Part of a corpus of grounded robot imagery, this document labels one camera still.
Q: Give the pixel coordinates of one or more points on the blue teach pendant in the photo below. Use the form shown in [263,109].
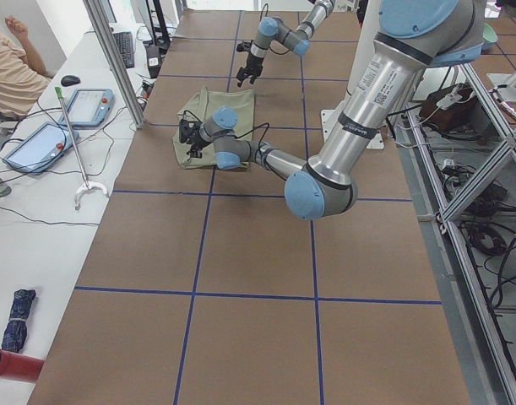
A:
[40,150]
[88,108]

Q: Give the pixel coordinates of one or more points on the seated person beige shirt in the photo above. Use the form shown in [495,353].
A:
[23,74]

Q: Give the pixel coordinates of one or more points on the metal reacher grabber tool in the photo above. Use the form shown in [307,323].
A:
[88,185]

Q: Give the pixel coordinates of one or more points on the olive green long-sleeve shirt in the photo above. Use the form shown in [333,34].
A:
[228,118]

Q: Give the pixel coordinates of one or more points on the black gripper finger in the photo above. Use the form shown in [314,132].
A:
[191,152]
[197,152]
[255,74]
[241,76]

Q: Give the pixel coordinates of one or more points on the aluminium truss frame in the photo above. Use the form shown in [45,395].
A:
[456,131]

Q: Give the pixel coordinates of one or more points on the black keyboard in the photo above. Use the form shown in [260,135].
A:
[124,42]

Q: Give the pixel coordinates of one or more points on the near blue teach pendant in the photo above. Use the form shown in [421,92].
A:
[40,150]

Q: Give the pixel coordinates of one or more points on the aluminium frame post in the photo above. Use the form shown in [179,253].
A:
[108,45]

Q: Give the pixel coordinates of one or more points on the folded dark blue umbrella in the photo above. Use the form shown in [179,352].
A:
[16,331]

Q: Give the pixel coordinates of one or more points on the far blue teach pendant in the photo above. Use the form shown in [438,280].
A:
[88,108]

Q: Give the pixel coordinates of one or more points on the black power adapter brick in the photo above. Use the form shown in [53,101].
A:
[154,61]

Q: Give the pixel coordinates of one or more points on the black computer mouse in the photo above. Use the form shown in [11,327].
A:
[70,80]

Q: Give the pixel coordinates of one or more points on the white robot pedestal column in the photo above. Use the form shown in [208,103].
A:
[365,50]

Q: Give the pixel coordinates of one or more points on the red cylinder tube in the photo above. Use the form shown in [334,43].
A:
[19,367]

